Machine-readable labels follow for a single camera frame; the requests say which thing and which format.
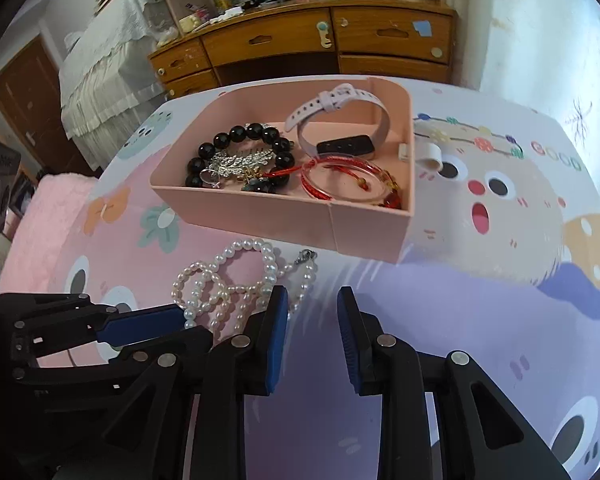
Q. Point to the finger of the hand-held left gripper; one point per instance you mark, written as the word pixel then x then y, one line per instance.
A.
pixel 195 342
pixel 145 322

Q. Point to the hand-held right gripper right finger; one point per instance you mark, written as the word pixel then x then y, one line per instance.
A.
pixel 350 340

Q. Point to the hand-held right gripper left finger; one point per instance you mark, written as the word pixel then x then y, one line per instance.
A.
pixel 277 340

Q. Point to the pink storage box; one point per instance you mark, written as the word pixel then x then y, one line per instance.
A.
pixel 360 230

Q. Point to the metallic leaf brooch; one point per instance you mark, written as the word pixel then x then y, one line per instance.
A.
pixel 240 162

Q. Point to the cartoon printed tablecloth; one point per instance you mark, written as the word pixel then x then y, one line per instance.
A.
pixel 430 300

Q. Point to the pink quilted blanket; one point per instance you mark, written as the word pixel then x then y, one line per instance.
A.
pixel 45 220

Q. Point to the white lace cover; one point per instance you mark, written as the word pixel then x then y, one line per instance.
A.
pixel 110 75

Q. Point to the brown wooden door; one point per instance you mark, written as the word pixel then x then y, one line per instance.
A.
pixel 25 90

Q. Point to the wooden desk with drawers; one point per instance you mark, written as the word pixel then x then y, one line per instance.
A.
pixel 280 35

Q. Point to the white drawer hook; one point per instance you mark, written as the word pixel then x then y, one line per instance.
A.
pixel 324 35

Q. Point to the blue sticky note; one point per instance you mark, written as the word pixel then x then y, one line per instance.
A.
pixel 423 28

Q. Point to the white floral curtain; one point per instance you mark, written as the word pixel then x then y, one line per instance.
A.
pixel 530 35

